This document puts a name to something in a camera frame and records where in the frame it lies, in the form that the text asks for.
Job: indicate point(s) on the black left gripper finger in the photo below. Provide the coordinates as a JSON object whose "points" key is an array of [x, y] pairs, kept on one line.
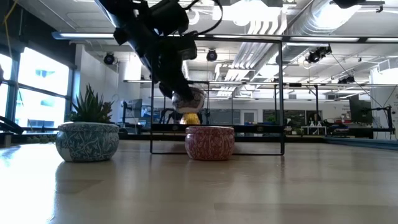
{"points": [[182, 84], [165, 90]]}

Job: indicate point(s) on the purple patterned candle tin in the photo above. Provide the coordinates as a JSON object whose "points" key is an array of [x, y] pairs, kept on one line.
{"points": [[192, 104]]}

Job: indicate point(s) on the amber glass candle stick holder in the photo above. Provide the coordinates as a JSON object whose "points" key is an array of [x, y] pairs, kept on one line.
{"points": [[190, 119]]}

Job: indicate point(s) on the pink patterned candle tin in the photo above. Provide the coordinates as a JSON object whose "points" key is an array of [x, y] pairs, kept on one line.
{"points": [[210, 143]]}

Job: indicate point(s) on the blue patterned candle tin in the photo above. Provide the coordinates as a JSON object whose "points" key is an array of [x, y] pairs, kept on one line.
{"points": [[87, 143]]}

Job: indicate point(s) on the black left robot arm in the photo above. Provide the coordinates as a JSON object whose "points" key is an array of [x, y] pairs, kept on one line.
{"points": [[124, 15]]}

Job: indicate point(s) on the long ceiling light strip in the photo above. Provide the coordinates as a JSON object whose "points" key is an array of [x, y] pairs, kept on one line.
{"points": [[87, 35]]}

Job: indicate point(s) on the green succulent in dark pot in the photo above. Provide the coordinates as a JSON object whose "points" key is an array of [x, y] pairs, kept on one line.
{"points": [[91, 109]]}

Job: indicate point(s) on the wooden shelf with black frames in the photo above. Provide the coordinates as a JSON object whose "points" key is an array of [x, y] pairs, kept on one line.
{"points": [[248, 128]]}

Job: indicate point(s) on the black computer monitor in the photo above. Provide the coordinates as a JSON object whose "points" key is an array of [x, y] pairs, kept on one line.
{"points": [[359, 109]]}

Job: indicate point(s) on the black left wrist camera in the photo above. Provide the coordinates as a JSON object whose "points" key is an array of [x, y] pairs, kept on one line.
{"points": [[186, 46]]}

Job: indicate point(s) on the black ceiling camera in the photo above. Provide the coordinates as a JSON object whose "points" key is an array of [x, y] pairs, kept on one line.
{"points": [[211, 55], [109, 58], [317, 55]]}

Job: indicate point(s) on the black metal table frame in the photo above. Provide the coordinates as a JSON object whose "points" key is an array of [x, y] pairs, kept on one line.
{"points": [[258, 139]]}

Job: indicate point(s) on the black background workstation frame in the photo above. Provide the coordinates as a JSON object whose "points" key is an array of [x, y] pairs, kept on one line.
{"points": [[295, 84]]}

